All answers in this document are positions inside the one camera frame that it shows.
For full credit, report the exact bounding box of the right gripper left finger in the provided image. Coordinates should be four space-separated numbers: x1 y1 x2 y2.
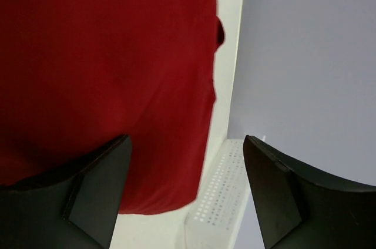
1 136 132 248

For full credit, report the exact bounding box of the dark red t-shirt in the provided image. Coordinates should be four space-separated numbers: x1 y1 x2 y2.
1 0 224 215

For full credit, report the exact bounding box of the white plastic basket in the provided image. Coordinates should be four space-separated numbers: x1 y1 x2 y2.
184 139 250 249

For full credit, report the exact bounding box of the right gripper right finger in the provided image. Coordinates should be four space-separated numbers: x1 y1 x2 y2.
243 136 375 248

